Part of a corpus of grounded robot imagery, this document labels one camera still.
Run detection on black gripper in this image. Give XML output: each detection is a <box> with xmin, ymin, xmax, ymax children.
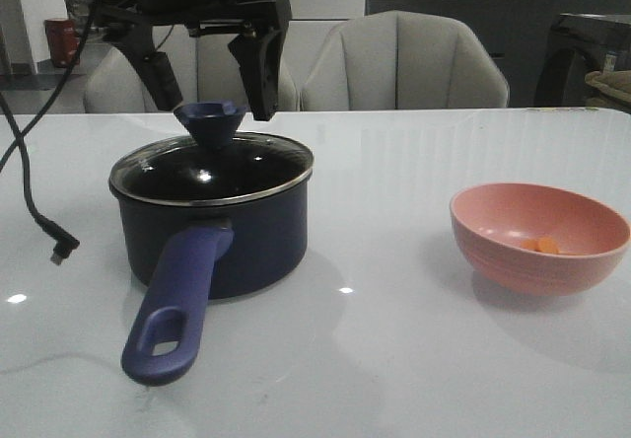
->
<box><xmin>96</xmin><ymin>0</ymin><xmax>292</xmax><ymax>120</ymax></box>

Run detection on glass lid with blue knob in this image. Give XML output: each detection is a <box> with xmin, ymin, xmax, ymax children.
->
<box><xmin>109</xmin><ymin>101</ymin><xmax>314</xmax><ymax>207</ymax></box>

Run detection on pink bowl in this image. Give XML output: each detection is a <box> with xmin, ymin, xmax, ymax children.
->
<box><xmin>450</xmin><ymin>182</ymin><xmax>630</xmax><ymax>296</ymax></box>

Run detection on orange ham slices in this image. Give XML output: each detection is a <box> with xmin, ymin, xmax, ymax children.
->
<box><xmin>520</xmin><ymin>236</ymin><xmax>568</xmax><ymax>255</ymax></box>

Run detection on left beige chair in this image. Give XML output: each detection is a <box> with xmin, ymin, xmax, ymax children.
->
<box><xmin>82</xmin><ymin>23</ymin><xmax>300</xmax><ymax>114</ymax></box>

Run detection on beige chair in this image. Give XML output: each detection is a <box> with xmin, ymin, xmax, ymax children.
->
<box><xmin>82</xmin><ymin>23</ymin><xmax>300</xmax><ymax>114</ymax></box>
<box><xmin>301</xmin><ymin>11</ymin><xmax>510</xmax><ymax>111</ymax></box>

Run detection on white cabinet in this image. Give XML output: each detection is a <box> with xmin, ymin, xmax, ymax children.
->
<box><xmin>283</xmin><ymin>0</ymin><xmax>366</xmax><ymax>88</ymax></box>

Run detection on red bin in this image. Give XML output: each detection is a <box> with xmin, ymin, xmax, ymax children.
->
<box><xmin>44</xmin><ymin>18</ymin><xmax>79</xmax><ymax>68</ymax></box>

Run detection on right beige chair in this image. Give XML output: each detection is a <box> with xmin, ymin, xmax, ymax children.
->
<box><xmin>301</xmin><ymin>11</ymin><xmax>510</xmax><ymax>111</ymax></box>

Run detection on dark blue saucepan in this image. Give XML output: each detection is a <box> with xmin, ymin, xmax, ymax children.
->
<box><xmin>109</xmin><ymin>177</ymin><xmax>310</xmax><ymax>386</ymax></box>

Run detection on grey counter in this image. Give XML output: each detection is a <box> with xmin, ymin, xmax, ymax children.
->
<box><xmin>367</xmin><ymin>0</ymin><xmax>630</xmax><ymax>108</ymax></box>

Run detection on beige cushion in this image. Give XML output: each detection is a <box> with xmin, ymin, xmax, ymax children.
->
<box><xmin>585</xmin><ymin>70</ymin><xmax>631</xmax><ymax>113</ymax></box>

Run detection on black cable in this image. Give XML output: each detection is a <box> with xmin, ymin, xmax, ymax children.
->
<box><xmin>0</xmin><ymin>0</ymin><xmax>112</xmax><ymax>266</ymax></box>

